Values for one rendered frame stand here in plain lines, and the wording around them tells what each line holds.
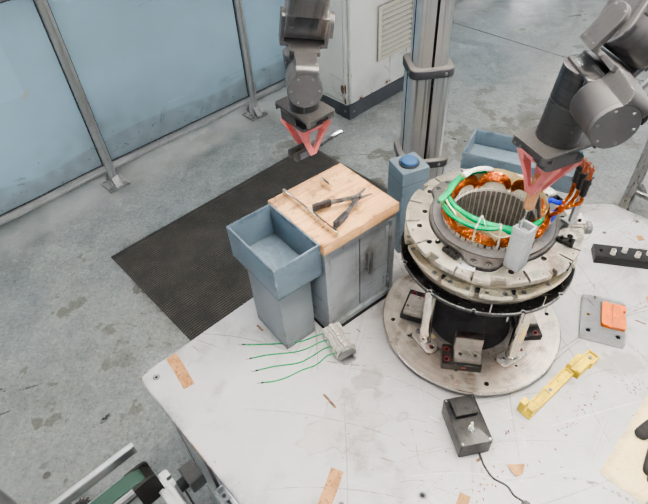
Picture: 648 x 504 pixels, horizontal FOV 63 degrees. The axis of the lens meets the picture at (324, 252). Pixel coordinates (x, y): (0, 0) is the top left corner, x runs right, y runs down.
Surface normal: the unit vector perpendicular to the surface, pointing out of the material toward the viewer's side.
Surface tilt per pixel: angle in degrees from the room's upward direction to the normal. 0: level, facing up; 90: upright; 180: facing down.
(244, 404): 0
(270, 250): 0
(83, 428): 0
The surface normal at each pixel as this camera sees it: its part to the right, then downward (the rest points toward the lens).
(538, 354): -0.05, -0.71
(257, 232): 0.62, 0.53
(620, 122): 0.08, 0.74
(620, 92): -0.84, -0.31
